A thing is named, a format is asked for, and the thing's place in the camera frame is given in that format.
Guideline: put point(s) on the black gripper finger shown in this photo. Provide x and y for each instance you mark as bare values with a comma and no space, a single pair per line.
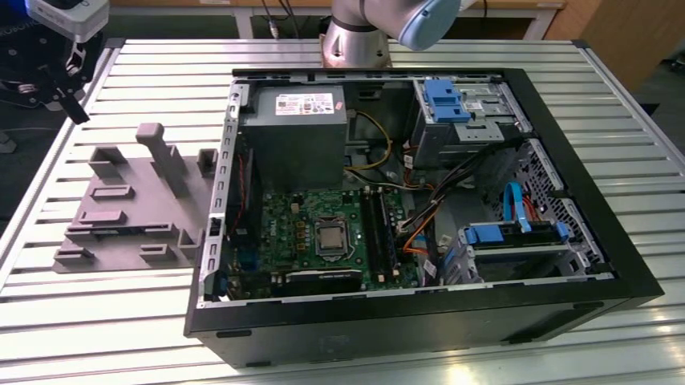
27,94
75,104

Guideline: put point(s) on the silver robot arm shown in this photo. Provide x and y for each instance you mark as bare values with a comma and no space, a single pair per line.
353,40

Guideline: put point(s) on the black RAM slot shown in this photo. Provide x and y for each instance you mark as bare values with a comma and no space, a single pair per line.
369,232

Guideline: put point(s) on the grey metal stand foot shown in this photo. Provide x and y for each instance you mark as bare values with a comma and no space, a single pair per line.
7,142

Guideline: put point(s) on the grey parts rack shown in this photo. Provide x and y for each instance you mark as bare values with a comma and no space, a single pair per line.
134,192

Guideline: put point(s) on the grey power supply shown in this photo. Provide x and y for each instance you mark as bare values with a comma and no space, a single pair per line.
294,152

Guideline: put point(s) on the green motherboard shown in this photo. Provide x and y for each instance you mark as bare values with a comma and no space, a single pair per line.
283,224

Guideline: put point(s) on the blue card retention latch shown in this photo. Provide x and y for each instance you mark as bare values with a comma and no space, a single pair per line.
218,284

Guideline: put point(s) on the silver CPU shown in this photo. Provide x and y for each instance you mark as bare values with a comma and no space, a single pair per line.
330,239

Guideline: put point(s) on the CPU socket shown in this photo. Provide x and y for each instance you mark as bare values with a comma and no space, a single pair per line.
321,256

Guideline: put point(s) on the black graphics card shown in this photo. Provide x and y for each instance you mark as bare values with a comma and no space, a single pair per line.
321,278

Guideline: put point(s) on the blue drive bay latch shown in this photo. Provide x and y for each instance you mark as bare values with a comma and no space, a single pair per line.
444,108

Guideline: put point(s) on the grey metal drive cage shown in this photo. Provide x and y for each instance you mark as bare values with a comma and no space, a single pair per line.
481,132

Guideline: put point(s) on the black PC case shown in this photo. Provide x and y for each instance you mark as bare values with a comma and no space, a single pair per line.
374,333

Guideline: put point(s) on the hard disk in blue carrier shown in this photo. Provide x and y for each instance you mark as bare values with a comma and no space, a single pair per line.
484,234

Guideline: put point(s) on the metal disk bay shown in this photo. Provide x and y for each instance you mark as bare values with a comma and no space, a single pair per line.
525,252

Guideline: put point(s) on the wooden cabinet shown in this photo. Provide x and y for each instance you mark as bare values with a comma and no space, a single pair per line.
632,36

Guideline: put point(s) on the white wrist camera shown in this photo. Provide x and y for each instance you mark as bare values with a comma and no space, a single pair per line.
70,22

